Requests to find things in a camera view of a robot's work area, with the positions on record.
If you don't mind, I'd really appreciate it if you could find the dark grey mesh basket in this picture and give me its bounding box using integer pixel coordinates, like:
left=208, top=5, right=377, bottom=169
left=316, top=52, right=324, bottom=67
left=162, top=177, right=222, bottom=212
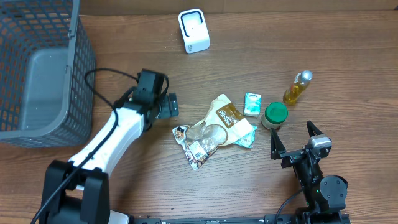
left=1, top=0, right=95, bottom=147

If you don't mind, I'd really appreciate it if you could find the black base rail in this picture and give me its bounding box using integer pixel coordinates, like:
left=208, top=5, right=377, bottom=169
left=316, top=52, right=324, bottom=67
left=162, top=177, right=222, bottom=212
left=129, top=215, right=351, bottom=224

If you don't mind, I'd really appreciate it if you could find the teal Kleenex tissue pack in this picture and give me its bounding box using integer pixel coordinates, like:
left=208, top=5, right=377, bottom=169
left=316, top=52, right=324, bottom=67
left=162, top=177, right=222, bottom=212
left=243, top=92, right=262, bottom=117

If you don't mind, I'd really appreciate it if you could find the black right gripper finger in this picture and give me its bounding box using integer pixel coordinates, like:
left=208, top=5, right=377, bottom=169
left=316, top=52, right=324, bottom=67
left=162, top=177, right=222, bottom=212
left=270, top=128, right=286, bottom=160
left=307, top=121, right=323, bottom=137

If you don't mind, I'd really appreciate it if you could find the teal snack bar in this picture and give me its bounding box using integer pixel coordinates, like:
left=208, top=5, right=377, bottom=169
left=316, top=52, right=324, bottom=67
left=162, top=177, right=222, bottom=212
left=234, top=125, right=257, bottom=149

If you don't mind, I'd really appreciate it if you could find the yellow liquid bottle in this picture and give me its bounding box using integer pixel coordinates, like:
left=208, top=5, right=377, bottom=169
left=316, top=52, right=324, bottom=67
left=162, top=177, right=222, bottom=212
left=283, top=70, right=313, bottom=105

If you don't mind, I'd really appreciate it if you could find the white barcode scanner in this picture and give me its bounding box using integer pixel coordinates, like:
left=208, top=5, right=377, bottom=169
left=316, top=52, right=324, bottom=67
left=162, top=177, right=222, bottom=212
left=178, top=8, right=210, bottom=54

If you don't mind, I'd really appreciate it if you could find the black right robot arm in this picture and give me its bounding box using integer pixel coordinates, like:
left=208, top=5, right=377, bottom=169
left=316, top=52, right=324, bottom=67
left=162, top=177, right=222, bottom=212
left=270, top=121, right=351, bottom=224

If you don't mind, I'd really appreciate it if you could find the brown snack packet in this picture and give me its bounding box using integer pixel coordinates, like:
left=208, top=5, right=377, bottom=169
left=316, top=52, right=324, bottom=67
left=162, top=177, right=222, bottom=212
left=172, top=94, right=252, bottom=170

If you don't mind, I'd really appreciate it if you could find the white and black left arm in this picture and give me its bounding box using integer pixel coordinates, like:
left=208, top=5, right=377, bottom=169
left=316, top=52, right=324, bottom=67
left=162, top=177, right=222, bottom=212
left=32, top=69, right=178, bottom=224

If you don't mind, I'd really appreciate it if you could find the green lidded jar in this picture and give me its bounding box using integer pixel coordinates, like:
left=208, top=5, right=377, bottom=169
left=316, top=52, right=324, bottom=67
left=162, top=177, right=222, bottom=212
left=261, top=102, right=289, bottom=129

